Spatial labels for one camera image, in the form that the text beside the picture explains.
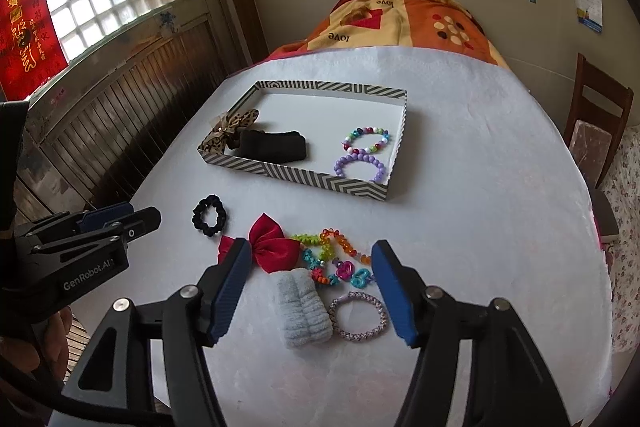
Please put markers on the red satin bow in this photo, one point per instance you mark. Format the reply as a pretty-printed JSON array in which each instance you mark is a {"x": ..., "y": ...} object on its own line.
[{"x": 272, "y": 247}]

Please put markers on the orange printed blanket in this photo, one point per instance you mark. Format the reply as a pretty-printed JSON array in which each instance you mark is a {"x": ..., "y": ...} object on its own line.
[{"x": 400, "y": 22}]

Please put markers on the black cloth headband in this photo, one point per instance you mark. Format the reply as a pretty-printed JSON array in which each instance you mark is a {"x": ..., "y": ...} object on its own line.
[{"x": 270, "y": 147}]

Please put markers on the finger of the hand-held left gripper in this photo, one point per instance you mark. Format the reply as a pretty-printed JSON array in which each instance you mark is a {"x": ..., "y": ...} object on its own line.
[
  {"x": 135, "y": 227},
  {"x": 107, "y": 216}
]

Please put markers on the wooden slatted panel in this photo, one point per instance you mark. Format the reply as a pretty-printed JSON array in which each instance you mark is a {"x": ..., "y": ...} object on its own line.
[{"x": 125, "y": 107}]

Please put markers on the black frilly scrunchie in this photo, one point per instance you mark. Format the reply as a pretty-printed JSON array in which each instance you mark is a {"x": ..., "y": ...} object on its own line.
[{"x": 196, "y": 217}]

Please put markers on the person's left hand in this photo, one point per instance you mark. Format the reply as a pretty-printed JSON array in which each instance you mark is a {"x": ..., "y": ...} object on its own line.
[{"x": 52, "y": 339}]

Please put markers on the red hanging banner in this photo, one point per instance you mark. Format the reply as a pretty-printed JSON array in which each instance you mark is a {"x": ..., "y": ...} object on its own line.
[{"x": 25, "y": 37}]

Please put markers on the striped shallow cardboard box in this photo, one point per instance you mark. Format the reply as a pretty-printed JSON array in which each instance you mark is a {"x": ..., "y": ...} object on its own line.
[{"x": 310, "y": 122}]

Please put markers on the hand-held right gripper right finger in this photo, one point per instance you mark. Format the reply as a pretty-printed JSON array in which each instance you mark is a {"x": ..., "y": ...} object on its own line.
[{"x": 395, "y": 292}]

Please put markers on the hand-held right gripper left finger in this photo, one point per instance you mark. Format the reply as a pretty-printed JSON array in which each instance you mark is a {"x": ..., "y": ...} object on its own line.
[{"x": 227, "y": 292}]

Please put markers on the floral cloth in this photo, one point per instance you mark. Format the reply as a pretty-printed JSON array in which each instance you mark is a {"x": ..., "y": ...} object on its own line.
[{"x": 625, "y": 257}]

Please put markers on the grey fluffy headband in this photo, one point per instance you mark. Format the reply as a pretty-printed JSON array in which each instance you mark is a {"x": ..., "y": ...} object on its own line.
[{"x": 302, "y": 312}]

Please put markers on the brown wooden chair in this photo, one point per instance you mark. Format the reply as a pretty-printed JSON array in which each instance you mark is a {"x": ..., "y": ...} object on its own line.
[{"x": 600, "y": 92}]

